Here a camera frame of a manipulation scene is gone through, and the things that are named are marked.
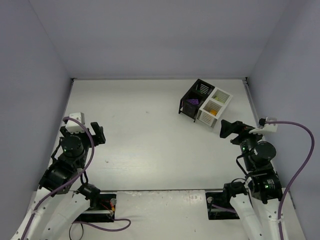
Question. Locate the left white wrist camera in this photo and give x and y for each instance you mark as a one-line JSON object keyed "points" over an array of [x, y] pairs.
{"points": [[74, 123]]}

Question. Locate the purple rounded lego brick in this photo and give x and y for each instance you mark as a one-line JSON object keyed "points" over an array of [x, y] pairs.
{"points": [[193, 101]]}

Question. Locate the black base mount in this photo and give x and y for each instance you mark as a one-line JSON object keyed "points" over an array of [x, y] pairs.
{"points": [[102, 212], [218, 208]]}

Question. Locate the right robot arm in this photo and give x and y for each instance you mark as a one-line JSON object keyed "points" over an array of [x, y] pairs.
{"points": [[258, 199]]}

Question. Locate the yellow green purple lego stack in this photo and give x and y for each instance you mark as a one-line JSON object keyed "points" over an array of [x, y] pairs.
{"points": [[213, 112]]}

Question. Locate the white slotted container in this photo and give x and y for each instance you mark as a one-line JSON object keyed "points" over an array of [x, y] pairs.
{"points": [[204, 116]]}

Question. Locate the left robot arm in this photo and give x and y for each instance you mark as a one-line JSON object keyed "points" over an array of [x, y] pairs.
{"points": [[64, 191]]}

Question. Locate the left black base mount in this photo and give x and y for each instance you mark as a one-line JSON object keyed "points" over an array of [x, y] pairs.
{"points": [[102, 212]]}

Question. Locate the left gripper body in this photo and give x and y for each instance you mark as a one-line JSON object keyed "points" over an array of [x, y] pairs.
{"points": [[93, 137]]}

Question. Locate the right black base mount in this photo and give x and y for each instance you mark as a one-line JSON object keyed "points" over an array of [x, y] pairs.
{"points": [[218, 208]]}

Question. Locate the black slotted container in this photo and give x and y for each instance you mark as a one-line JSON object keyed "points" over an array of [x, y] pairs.
{"points": [[200, 90]]}

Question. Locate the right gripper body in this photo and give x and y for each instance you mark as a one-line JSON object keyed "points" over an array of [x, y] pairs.
{"points": [[239, 130]]}

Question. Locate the lime green lego brick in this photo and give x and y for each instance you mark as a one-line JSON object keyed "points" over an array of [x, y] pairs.
{"points": [[222, 100]]}

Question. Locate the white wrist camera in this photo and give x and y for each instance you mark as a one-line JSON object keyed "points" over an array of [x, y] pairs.
{"points": [[74, 123], [266, 125]]}

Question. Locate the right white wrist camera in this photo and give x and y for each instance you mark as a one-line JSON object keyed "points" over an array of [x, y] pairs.
{"points": [[266, 125]]}

